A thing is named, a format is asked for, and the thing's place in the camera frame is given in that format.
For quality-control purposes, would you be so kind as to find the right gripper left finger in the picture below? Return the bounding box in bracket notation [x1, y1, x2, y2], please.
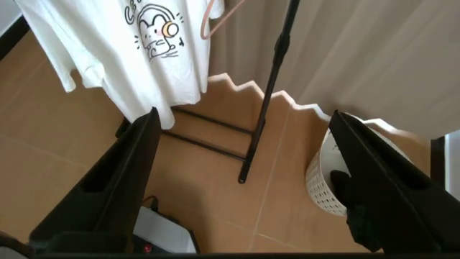
[28, 106, 162, 254]

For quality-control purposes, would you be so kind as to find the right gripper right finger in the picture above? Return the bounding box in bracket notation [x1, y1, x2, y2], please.
[328, 109, 460, 254]

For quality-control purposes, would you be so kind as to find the white printed t-shirt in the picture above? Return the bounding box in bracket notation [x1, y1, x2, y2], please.
[14, 0, 226, 130]

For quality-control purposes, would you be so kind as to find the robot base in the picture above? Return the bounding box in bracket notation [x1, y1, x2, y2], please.
[131, 195, 201, 255]

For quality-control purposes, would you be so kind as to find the white laundry basket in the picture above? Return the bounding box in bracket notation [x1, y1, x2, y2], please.
[305, 122, 410, 217]

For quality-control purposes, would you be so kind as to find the black clothes rack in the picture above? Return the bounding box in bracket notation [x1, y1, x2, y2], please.
[114, 0, 301, 185]

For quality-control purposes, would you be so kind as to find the pink clothes hanger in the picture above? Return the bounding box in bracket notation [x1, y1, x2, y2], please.
[200, 0, 245, 40]

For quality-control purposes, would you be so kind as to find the black garment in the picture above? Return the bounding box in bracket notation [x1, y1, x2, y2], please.
[329, 169, 382, 253]

